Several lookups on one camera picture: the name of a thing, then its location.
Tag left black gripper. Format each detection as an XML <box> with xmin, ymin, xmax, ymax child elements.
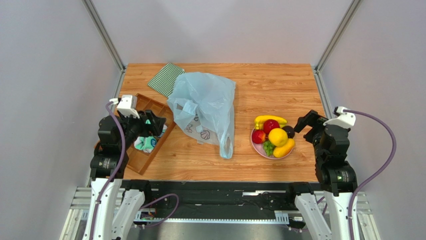
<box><xmin>118</xmin><ymin>108</ymin><xmax>166</xmax><ymax>150</ymax></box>

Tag dark avocado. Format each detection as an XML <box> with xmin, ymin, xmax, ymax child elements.
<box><xmin>282</xmin><ymin>125</ymin><xmax>296</xmax><ymax>139</ymax></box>

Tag yellow lemon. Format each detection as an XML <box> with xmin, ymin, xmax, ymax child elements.
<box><xmin>268</xmin><ymin>128</ymin><xmax>289</xmax><ymax>147</ymax></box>

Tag red apple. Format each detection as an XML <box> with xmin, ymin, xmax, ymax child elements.
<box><xmin>263</xmin><ymin>119</ymin><xmax>282</xmax><ymax>135</ymax></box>

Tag light blue plastic bag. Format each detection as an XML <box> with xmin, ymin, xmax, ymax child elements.
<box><xmin>167</xmin><ymin>72</ymin><xmax>237</xmax><ymax>159</ymax></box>

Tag yellow banana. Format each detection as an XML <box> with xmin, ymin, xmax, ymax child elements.
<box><xmin>254</xmin><ymin>115</ymin><xmax>288</xmax><ymax>131</ymax></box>

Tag red peach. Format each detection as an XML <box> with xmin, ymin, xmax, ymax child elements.
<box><xmin>251</xmin><ymin>129</ymin><xmax>267</xmax><ymax>144</ymax></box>

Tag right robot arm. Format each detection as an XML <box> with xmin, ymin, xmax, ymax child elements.
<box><xmin>290</xmin><ymin>106</ymin><xmax>360</xmax><ymax>240</ymax></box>

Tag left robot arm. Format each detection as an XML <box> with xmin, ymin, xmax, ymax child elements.
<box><xmin>83</xmin><ymin>110</ymin><xmax>167</xmax><ymax>240</ymax></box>

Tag teal white socks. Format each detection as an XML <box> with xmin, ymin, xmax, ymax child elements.
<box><xmin>133</xmin><ymin>125</ymin><xmax>168</xmax><ymax>154</ymax></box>

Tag green striped cloth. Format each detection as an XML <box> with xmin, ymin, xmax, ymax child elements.
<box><xmin>147</xmin><ymin>63</ymin><xmax>185</xmax><ymax>98</ymax></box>

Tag wooden compartment tray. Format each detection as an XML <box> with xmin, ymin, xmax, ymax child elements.
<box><xmin>94</xmin><ymin>93</ymin><xmax>177</xmax><ymax>176</ymax></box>

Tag yellow mango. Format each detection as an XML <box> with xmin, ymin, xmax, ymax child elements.
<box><xmin>272</xmin><ymin>138</ymin><xmax>296</xmax><ymax>159</ymax></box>

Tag green grapes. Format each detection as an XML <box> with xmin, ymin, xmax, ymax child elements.
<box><xmin>263</xmin><ymin>140</ymin><xmax>276</xmax><ymax>157</ymax></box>

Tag pink plate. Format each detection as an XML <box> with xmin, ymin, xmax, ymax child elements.
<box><xmin>250</xmin><ymin>129</ymin><xmax>296</xmax><ymax>160</ymax></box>

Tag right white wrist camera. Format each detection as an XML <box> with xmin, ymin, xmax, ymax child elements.
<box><xmin>323</xmin><ymin>106</ymin><xmax>356</xmax><ymax>129</ymax></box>

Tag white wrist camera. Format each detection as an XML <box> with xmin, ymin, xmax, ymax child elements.
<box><xmin>323</xmin><ymin>106</ymin><xmax>356</xmax><ymax>129</ymax></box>
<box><xmin>108</xmin><ymin>95</ymin><xmax>140</xmax><ymax>119</ymax></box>

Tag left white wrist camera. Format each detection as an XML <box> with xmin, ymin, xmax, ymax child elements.
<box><xmin>108</xmin><ymin>95</ymin><xmax>140</xmax><ymax>119</ymax></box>

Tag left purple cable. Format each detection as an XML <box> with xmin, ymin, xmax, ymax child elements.
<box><xmin>88</xmin><ymin>101</ymin><xmax>127</xmax><ymax>240</ymax></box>

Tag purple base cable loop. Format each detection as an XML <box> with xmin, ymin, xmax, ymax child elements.
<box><xmin>134</xmin><ymin>193</ymin><xmax>180</xmax><ymax>229</ymax></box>

